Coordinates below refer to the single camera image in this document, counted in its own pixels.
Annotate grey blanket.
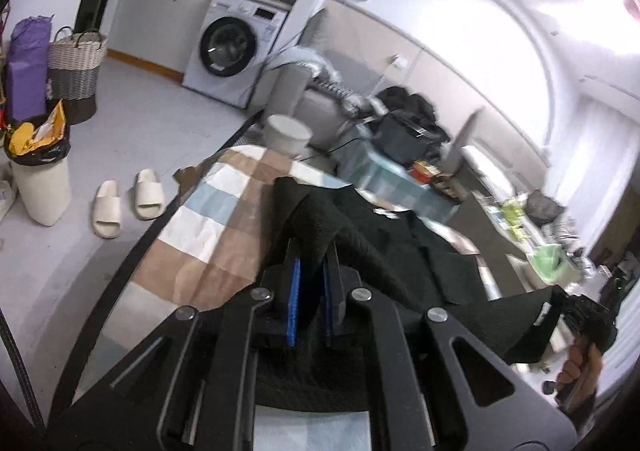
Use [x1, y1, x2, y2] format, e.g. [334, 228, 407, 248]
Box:
[277, 46, 346, 87]

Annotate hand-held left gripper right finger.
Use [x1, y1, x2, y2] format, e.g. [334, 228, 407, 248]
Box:
[321, 240, 577, 451]

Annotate red bowl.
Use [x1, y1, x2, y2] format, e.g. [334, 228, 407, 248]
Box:
[412, 160, 441, 180]

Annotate purple bag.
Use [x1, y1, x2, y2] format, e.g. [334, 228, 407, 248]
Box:
[6, 15, 54, 124]

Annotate dark grey bag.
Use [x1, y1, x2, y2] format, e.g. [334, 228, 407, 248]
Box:
[525, 191, 566, 224]

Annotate white kitchen cabinet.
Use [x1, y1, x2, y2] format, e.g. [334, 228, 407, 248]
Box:
[107, 0, 293, 82]

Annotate woven laundry basket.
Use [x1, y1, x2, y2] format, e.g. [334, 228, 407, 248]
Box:
[46, 26, 108, 124]

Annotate person's right hand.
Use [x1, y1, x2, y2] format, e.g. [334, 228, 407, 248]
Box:
[556, 333, 604, 409]

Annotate beige slipper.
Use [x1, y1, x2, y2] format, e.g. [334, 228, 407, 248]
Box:
[132, 168, 163, 220]
[91, 180, 122, 238]

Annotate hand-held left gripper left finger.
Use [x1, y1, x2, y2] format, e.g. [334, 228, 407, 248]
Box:
[47, 238, 303, 451]

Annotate white washing machine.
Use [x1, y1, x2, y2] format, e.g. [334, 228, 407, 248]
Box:
[182, 0, 291, 110]

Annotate grey sofa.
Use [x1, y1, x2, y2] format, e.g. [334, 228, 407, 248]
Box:
[270, 64, 381, 152]

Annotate black cable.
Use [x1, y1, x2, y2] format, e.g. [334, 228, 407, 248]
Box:
[0, 311, 47, 427]

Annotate white curtain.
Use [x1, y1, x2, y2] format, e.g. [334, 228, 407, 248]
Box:
[550, 96, 640, 252]

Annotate white trash bin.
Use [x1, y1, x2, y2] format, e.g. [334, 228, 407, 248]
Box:
[4, 114, 72, 227]

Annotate beige side table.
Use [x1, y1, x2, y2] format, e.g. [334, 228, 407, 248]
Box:
[452, 188, 556, 294]

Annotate pile of black clothes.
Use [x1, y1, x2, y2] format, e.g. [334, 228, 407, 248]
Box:
[375, 86, 451, 142]

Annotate checked tablecloth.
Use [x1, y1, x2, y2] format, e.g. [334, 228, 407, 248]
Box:
[95, 145, 503, 451]

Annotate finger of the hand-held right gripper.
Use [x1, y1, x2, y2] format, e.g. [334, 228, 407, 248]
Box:
[562, 293, 593, 328]

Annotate black knit sweater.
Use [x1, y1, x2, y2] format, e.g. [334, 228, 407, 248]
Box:
[252, 176, 568, 412]

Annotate teal coffee table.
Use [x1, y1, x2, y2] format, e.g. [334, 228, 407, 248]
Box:
[332, 131, 461, 224]

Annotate green plastic bag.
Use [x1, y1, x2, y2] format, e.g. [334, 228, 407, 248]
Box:
[527, 243, 566, 282]

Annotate padded bed headboard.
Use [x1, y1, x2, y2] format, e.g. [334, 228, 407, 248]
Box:
[450, 108, 551, 182]

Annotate yellow green packet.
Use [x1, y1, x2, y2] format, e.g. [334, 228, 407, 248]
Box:
[500, 198, 528, 227]

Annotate round white stool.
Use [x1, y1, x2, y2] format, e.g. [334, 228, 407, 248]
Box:
[263, 114, 313, 157]

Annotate black cooking pot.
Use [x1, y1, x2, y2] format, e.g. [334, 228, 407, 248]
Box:
[375, 111, 426, 164]

